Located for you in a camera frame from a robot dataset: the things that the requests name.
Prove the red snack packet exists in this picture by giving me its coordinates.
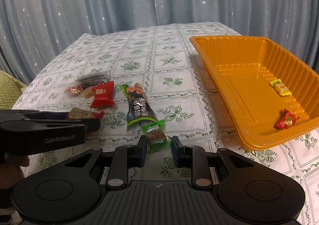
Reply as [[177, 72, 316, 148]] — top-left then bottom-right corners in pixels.
[[90, 81, 115, 108], [65, 107, 104, 120]]

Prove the dark red candy wrapper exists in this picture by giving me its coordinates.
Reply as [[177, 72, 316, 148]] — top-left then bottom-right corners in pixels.
[[64, 86, 83, 95]]

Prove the small green snack packet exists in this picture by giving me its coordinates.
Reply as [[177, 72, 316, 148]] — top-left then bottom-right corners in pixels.
[[142, 120, 171, 154]]

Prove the long green snack packet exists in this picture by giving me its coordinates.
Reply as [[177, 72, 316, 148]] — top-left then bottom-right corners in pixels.
[[119, 83, 158, 127]]

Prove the person's left hand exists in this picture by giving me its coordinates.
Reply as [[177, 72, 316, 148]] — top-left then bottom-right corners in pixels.
[[0, 156, 30, 189]]

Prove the green zigzag cushion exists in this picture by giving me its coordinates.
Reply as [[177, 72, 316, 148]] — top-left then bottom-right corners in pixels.
[[0, 70, 28, 110]]

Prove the small tan candy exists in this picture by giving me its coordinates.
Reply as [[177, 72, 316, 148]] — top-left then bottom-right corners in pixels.
[[81, 88, 95, 99]]

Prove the dark clear snack packet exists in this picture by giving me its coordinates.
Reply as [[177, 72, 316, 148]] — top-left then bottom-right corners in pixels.
[[74, 71, 111, 89]]

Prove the floral plastic tablecloth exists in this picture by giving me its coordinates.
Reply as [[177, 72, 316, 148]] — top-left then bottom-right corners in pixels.
[[15, 22, 318, 224]]

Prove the orange plastic tray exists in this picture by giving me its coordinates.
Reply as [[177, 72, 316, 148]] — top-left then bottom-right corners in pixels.
[[190, 36, 318, 150]]

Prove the red orange candy in tray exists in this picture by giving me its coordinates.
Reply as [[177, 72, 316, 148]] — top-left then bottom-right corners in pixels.
[[275, 108, 299, 130]]

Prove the blue star curtain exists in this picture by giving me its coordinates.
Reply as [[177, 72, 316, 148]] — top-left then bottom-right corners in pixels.
[[1, 0, 318, 83]]

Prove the yellow candy in tray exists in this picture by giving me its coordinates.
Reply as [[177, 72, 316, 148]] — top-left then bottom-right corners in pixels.
[[270, 79, 292, 96]]

